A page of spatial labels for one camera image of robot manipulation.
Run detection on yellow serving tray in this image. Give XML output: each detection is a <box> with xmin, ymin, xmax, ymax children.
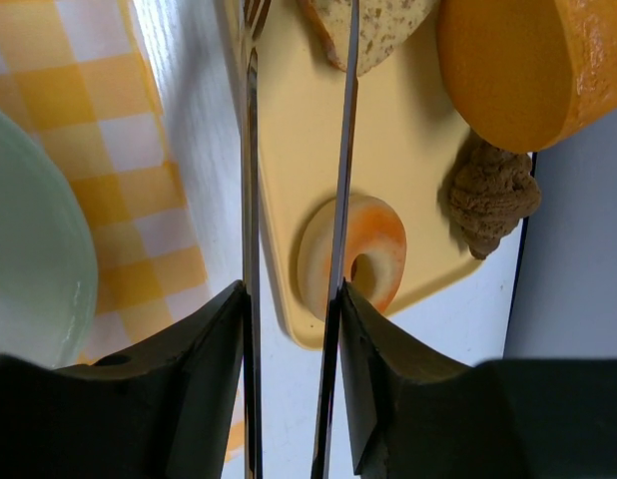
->
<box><xmin>258</xmin><ymin>1</ymin><xmax>479</xmax><ymax>349</ymax></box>

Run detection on glazed donut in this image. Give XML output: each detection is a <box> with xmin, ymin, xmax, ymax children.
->
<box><xmin>297</xmin><ymin>195</ymin><xmax>407</xmax><ymax>319</ymax></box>

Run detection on yellow checkered placemat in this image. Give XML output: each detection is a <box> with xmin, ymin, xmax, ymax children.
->
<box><xmin>0</xmin><ymin>0</ymin><xmax>260</xmax><ymax>460</ymax></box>

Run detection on brown chocolate bread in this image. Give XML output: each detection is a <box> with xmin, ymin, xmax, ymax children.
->
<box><xmin>448</xmin><ymin>141</ymin><xmax>541</xmax><ymax>260</ymax></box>

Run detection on orange bread loaf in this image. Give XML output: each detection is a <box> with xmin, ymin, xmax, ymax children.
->
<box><xmin>436</xmin><ymin>1</ymin><xmax>617</xmax><ymax>153</ymax></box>

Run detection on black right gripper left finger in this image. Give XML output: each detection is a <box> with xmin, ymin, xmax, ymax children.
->
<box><xmin>0</xmin><ymin>281</ymin><xmax>246</xmax><ymax>478</ymax></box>

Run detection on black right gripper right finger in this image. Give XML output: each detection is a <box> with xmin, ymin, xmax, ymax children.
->
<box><xmin>340</xmin><ymin>286</ymin><xmax>617</xmax><ymax>478</ymax></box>

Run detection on pale green round plate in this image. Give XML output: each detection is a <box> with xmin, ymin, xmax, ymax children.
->
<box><xmin>0</xmin><ymin>112</ymin><xmax>98</xmax><ymax>368</ymax></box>

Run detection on metal serving tongs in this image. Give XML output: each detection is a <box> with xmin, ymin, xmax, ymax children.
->
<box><xmin>238</xmin><ymin>1</ymin><xmax>360</xmax><ymax>478</ymax></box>

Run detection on sliced toast bread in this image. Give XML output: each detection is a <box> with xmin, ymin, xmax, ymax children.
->
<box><xmin>299</xmin><ymin>0</ymin><xmax>437</xmax><ymax>76</ymax></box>

